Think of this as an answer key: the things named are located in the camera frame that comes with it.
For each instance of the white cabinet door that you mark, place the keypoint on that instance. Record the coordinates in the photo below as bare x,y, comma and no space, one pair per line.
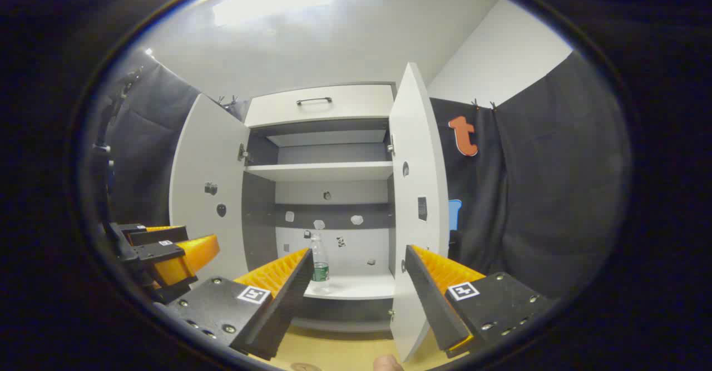
206,154
417,137

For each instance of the white cabinet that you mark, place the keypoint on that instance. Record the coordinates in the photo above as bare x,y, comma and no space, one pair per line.
334,171

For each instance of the clear plastic bottle green label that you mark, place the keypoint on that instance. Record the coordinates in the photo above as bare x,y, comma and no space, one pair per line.
320,260

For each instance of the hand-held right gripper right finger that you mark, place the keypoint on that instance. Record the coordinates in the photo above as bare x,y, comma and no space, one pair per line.
431,304

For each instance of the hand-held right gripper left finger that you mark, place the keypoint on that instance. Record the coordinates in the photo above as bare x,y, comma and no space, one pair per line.
283,310

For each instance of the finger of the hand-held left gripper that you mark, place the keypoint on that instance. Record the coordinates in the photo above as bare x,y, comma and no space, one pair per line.
189,257
158,236

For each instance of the white cabinet drawer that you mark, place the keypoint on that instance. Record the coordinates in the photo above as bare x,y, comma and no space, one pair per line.
356,109

